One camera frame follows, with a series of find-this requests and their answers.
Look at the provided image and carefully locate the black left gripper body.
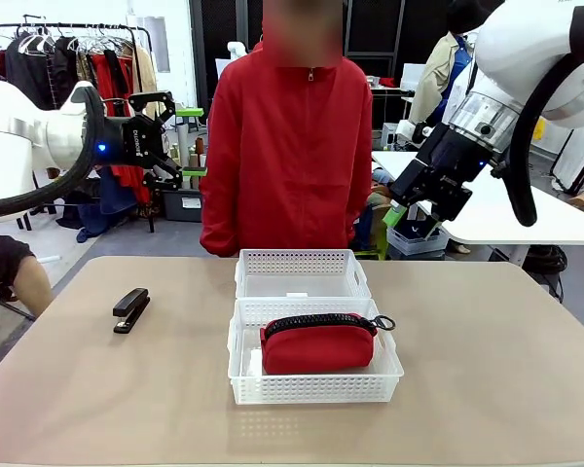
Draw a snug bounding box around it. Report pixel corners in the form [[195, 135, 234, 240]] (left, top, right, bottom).
[[95, 112, 169, 169]]

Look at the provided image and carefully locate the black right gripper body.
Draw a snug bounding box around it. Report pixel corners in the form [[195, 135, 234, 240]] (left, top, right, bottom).
[[387, 123, 492, 224]]

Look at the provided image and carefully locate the black stapler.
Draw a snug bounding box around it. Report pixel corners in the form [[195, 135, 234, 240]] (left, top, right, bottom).
[[112, 287, 152, 335]]

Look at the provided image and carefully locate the red zipper pencil pouch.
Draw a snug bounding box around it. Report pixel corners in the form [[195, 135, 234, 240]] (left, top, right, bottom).
[[259, 312, 397, 377]]

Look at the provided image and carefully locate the person's right forearm red sleeve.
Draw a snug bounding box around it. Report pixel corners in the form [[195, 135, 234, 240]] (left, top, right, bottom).
[[199, 184, 242, 258]]

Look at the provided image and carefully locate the person's left forearm red sleeve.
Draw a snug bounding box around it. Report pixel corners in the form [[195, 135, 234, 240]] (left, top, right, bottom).
[[343, 184, 375, 249]]

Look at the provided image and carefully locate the clear box with dark cloth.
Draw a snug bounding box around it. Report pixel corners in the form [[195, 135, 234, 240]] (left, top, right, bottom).
[[386, 221, 449, 257]]

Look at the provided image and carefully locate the tall white cardboard tube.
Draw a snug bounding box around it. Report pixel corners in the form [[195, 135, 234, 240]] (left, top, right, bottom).
[[177, 124, 191, 191]]

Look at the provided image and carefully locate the grey plastic storage bin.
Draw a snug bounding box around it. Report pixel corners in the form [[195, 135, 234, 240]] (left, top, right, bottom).
[[163, 187, 205, 224]]

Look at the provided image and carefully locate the beige hanging garment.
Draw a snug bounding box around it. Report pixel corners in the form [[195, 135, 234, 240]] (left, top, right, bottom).
[[133, 46, 160, 118]]

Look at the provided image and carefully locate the white work table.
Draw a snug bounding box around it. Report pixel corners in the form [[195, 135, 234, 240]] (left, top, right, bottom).
[[372, 150, 584, 267]]

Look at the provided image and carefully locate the red hanging dress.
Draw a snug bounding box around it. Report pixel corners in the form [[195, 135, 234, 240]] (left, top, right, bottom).
[[90, 53, 152, 205]]

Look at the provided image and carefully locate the blue clothing pile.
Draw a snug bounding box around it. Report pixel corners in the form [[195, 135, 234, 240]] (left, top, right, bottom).
[[55, 164, 140, 244]]

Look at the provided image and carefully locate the black metal clothes rack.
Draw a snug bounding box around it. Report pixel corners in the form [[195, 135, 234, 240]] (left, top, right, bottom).
[[0, 14, 157, 234]]

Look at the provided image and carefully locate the person in red jacket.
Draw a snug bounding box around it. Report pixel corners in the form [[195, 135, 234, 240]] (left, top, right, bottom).
[[199, 0, 375, 258]]

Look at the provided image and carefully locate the mannequin in beige coat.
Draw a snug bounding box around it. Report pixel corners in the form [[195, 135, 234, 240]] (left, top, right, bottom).
[[408, 0, 483, 127]]

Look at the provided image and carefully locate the white perforated plastic basket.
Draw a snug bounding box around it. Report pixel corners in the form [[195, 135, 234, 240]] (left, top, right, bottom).
[[234, 248, 373, 301], [227, 297, 405, 405]]

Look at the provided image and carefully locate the dark bag under table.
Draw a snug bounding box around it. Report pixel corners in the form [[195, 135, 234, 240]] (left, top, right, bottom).
[[523, 245, 568, 303]]

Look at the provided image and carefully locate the black hanging garment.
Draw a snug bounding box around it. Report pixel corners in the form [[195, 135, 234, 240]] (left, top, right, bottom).
[[4, 36, 79, 111]]

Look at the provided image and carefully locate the seated person in black shorts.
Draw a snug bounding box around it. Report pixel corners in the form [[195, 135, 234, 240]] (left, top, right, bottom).
[[0, 221, 54, 320]]

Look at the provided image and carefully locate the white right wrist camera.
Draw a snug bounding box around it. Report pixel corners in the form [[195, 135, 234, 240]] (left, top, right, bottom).
[[395, 119, 434, 146]]

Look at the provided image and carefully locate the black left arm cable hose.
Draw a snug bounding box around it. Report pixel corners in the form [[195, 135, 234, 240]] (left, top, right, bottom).
[[0, 85, 107, 220]]

